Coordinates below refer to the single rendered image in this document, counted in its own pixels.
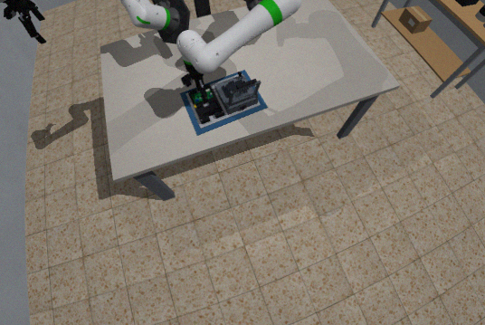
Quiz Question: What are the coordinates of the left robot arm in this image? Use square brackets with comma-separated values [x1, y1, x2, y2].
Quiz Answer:
[176, 0, 301, 74]

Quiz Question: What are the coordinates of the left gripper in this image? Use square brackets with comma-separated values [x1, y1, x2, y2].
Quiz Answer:
[189, 72, 208, 104]

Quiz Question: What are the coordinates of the blue flat mat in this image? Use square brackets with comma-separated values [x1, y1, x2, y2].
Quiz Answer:
[180, 70, 268, 136]

